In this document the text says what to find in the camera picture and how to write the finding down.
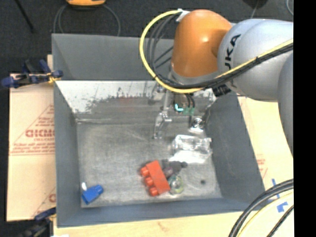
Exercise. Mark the blue and white plastic piece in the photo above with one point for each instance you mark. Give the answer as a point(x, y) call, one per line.
point(91, 194)

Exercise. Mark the clear plastic bottle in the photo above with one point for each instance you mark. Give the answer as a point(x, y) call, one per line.
point(191, 144)

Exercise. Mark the grey metal bin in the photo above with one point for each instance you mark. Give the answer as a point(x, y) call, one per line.
point(118, 137)

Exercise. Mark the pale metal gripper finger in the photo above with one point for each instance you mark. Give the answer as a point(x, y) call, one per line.
point(158, 127)
point(168, 119)

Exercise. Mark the brown cardboard board, red print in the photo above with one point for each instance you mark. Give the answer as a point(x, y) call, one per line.
point(29, 157)

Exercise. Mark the red toy building block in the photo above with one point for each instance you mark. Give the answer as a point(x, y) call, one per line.
point(156, 178)

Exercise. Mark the clear glass round thing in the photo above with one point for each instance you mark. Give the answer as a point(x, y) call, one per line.
point(176, 184)

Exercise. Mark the dark grey small object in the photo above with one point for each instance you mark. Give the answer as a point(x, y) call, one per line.
point(175, 166)

